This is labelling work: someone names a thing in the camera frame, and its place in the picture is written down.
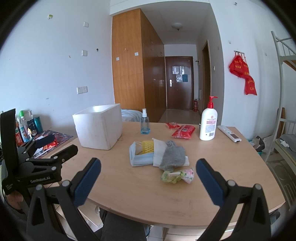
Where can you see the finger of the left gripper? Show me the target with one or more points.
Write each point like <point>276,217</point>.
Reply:
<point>67,153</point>
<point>44,141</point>

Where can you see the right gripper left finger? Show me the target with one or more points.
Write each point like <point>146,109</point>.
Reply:
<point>43,222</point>

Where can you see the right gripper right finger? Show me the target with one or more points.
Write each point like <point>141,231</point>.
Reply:
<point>253,222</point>

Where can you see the floral cloth bundle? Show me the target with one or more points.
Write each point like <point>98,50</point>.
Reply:
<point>187,175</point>

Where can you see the blue face mask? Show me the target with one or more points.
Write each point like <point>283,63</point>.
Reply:
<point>136,158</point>

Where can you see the yellow foam fruit net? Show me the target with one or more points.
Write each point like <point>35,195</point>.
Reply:
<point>146,147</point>

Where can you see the grey sock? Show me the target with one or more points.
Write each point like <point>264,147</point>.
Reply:
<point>174,157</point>

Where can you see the white foam sheet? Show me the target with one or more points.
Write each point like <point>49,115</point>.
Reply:
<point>159,150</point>

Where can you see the person left hand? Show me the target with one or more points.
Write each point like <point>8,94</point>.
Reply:
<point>15,200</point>

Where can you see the red snack packet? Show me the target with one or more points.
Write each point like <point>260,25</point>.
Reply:
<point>53,144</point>

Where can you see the patterned side table cloth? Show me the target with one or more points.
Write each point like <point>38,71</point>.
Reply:
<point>60,139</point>

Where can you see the green cap spray bottle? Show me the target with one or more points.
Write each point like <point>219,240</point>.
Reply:
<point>24,126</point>

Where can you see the white foam box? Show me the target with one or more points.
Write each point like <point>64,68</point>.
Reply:
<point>99,127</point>

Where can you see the white metal bunk bed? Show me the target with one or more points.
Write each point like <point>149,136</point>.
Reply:
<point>280,155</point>

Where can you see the light blue bedding pile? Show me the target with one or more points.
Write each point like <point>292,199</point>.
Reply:
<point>129,115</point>

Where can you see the white remote control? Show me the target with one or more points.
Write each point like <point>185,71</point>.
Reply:
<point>233,137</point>

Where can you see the blue spray bottle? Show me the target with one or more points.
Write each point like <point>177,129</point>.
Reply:
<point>144,123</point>

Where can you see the white pump lotion bottle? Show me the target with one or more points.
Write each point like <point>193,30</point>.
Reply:
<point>208,121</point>

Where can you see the large red wipes pack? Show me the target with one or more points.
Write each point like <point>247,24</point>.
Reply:
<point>184,131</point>

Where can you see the small red packet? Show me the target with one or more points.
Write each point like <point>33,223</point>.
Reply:
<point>172,125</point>

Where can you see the red fire extinguisher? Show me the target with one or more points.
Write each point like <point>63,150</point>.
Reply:
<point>195,105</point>

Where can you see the wooden wardrobe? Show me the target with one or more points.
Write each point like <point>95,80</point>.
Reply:
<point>138,64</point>

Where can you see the dark brown entrance door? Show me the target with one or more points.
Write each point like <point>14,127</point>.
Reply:
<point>179,82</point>

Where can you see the red hanging bags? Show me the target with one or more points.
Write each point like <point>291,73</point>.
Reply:
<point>239,68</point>

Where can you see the ceiling lamp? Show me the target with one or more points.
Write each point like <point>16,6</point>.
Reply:
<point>177,26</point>

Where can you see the double wall switch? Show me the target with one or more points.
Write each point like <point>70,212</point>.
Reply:
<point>81,90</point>

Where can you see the side doorway frame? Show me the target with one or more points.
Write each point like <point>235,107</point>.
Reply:
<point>206,74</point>

